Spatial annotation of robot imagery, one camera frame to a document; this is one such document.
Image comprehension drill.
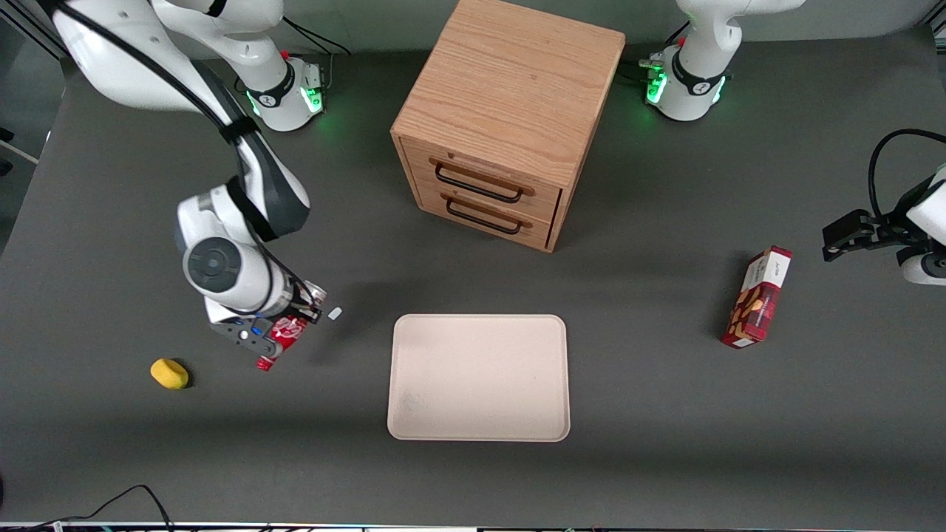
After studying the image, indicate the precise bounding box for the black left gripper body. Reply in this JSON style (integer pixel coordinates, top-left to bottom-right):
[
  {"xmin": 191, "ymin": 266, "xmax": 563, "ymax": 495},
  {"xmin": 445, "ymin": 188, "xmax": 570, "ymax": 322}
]
[{"xmin": 878, "ymin": 185, "xmax": 933, "ymax": 249}]

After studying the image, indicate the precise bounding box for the red coke bottle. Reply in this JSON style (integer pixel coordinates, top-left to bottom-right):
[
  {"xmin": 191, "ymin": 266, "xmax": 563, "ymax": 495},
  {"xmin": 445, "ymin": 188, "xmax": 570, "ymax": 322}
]
[{"xmin": 256, "ymin": 316, "xmax": 308, "ymax": 371}]

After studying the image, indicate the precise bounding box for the cream rectangular tray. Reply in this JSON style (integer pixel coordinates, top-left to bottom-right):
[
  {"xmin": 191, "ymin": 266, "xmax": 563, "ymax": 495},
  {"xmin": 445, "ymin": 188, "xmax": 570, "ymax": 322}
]
[{"xmin": 387, "ymin": 314, "xmax": 571, "ymax": 443}]

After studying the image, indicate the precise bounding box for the yellow lemon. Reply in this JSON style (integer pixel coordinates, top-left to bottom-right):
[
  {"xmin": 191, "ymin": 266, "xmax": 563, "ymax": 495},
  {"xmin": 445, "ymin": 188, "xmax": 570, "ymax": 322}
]
[{"xmin": 150, "ymin": 358, "xmax": 190, "ymax": 390}]

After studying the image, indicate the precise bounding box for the red plaid shortbread box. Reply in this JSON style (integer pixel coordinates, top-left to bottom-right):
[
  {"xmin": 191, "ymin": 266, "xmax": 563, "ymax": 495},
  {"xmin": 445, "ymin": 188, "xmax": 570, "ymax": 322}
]
[{"xmin": 721, "ymin": 246, "xmax": 793, "ymax": 349}]

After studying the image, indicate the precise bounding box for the wooden drawer front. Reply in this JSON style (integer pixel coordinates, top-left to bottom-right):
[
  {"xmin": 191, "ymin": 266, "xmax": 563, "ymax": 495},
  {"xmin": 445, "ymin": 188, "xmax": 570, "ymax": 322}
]
[
  {"xmin": 405, "ymin": 139, "xmax": 564, "ymax": 221},
  {"xmin": 416, "ymin": 183, "xmax": 555, "ymax": 249}
]

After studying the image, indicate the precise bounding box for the wooden two-drawer cabinet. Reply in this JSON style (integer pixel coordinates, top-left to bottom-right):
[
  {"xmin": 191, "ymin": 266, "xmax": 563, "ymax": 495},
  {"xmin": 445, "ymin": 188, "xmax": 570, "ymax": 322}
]
[{"xmin": 390, "ymin": 0, "xmax": 627, "ymax": 254}]

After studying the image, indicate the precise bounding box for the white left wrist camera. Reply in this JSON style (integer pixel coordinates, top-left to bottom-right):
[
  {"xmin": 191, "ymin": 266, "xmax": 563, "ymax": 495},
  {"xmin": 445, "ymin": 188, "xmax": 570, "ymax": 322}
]
[{"xmin": 897, "ymin": 246, "xmax": 946, "ymax": 287}]

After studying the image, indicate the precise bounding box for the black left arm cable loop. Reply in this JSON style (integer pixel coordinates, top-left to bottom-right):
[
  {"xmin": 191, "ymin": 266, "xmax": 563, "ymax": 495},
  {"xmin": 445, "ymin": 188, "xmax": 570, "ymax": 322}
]
[{"xmin": 867, "ymin": 129, "xmax": 946, "ymax": 219}]

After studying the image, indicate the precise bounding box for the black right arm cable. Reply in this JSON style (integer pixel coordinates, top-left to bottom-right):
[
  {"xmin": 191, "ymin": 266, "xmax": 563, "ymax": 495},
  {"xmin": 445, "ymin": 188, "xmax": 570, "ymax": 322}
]
[{"xmin": 44, "ymin": 0, "xmax": 315, "ymax": 304}]

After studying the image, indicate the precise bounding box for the thin black table-edge cable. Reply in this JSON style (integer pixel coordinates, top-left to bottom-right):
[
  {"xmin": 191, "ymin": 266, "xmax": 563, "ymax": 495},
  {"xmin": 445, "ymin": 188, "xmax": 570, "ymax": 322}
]
[{"xmin": 0, "ymin": 484, "xmax": 175, "ymax": 532}]

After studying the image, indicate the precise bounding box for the black drawer handle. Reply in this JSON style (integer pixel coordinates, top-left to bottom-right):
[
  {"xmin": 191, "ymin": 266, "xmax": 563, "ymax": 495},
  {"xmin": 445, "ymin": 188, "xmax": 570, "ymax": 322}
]
[
  {"xmin": 445, "ymin": 197, "xmax": 524, "ymax": 236},
  {"xmin": 434, "ymin": 161, "xmax": 527, "ymax": 204}
]

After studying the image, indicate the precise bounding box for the black right base cable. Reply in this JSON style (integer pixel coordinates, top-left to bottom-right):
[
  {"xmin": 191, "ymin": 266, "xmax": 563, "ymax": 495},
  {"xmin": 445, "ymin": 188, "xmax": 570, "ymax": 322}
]
[{"xmin": 279, "ymin": 16, "xmax": 353, "ymax": 83}]

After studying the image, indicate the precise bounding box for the black base cable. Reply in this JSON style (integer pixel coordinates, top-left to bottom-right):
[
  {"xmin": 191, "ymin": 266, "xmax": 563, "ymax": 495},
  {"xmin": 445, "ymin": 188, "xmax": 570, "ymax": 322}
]
[
  {"xmin": 279, "ymin": 16, "xmax": 353, "ymax": 83},
  {"xmin": 619, "ymin": 22, "xmax": 688, "ymax": 83}
]

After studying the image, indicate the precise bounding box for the black left base cable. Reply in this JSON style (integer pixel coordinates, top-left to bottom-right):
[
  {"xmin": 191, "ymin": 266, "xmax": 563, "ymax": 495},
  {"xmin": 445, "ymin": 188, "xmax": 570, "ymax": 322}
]
[{"xmin": 619, "ymin": 22, "xmax": 688, "ymax": 83}]

